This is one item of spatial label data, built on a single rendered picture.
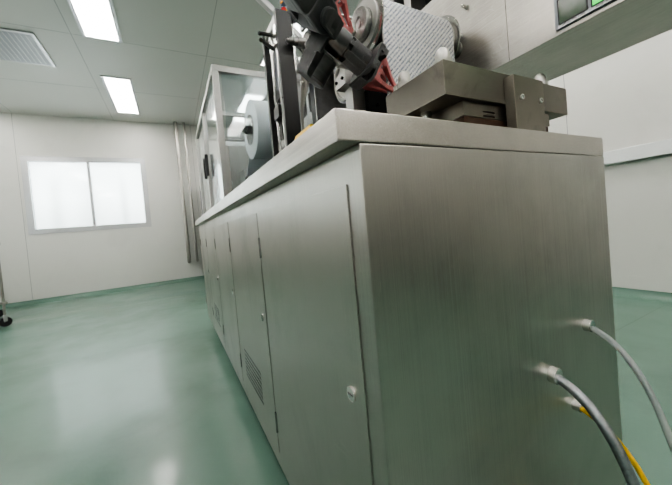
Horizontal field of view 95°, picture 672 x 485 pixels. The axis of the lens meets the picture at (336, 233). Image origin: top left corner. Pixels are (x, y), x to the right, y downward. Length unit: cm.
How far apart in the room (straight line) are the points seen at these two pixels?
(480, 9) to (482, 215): 71
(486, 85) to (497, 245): 31
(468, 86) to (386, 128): 27
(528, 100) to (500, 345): 47
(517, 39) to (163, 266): 583
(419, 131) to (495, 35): 63
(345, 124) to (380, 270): 18
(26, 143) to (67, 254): 172
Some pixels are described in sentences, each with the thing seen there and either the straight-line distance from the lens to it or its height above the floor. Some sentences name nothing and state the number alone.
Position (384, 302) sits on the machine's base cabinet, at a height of 66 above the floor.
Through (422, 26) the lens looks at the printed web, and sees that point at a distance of 96.
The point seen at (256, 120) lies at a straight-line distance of 176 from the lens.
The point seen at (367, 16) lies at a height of 125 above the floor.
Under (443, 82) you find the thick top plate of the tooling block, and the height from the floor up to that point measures 99.
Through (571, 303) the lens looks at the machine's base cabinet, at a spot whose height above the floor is 57.
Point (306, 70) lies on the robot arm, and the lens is 72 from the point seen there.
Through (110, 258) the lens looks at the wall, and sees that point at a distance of 620.
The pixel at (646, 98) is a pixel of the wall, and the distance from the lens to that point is 333.
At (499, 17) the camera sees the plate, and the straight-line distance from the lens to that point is 106.
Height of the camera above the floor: 76
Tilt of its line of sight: 1 degrees down
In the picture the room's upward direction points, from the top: 5 degrees counter-clockwise
